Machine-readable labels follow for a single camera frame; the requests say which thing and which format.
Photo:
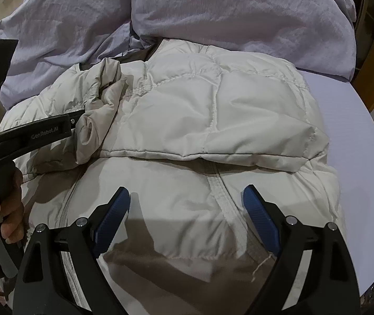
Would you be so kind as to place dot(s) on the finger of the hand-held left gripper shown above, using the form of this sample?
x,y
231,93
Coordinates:
x,y
75,120

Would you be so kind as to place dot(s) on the white puffer jacket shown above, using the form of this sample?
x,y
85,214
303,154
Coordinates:
x,y
206,111

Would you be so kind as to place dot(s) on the lavender pillow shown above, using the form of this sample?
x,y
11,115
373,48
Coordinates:
x,y
65,23

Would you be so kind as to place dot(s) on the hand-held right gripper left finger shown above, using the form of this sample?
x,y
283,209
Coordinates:
x,y
113,218

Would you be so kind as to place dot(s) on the lavender duvet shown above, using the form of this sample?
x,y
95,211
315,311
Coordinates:
x,y
239,19

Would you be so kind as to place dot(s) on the lavender bed sheet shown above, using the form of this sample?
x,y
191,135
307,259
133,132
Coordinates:
x,y
344,144

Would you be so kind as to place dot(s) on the person's left hand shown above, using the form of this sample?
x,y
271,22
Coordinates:
x,y
12,210

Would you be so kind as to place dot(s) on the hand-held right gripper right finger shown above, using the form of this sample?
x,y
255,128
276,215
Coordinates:
x,y
259,218

